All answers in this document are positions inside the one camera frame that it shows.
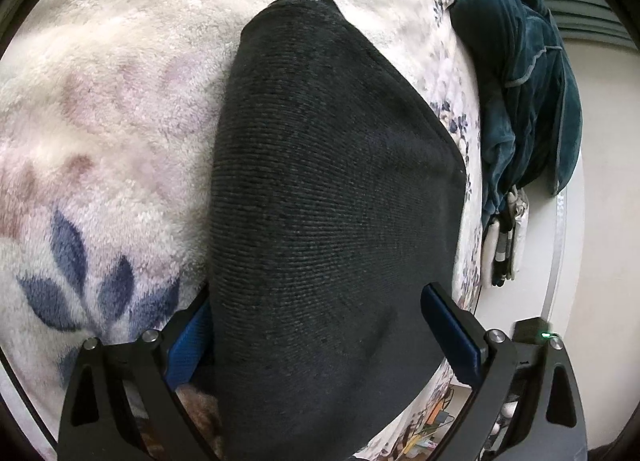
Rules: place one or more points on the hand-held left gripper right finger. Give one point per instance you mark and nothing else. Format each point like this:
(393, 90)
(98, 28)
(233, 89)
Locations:
(450, 336)

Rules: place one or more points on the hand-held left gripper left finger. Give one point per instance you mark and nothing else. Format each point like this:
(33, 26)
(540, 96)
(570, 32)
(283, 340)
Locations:
(187, 341)

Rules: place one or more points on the black grey-striped garment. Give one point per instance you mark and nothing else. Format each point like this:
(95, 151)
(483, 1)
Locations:
(325, 216)

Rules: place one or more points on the black device with green light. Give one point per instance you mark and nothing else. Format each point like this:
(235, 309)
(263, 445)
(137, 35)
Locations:
(531, 331)

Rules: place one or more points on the black folded garment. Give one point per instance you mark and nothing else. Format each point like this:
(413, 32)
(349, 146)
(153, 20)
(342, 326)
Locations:
(502, 266)

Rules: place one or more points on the colourful clutter pile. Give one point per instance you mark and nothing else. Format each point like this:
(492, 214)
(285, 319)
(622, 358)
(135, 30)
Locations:
(435, 426)

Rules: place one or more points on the white folded cloth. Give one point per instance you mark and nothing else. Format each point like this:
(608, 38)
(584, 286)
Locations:
(490, 251)

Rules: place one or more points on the white striped cloth bundle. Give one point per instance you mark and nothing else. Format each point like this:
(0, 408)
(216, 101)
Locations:
(521, 246)

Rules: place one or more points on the beige grey cloth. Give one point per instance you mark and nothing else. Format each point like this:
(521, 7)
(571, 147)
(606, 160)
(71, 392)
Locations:
(515, 201)

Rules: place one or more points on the floral fleece blanket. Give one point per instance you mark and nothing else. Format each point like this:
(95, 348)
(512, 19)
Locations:
(110, 116)

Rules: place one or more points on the teal velvet blanket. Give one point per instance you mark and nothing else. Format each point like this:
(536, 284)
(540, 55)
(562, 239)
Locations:
(520, 91)

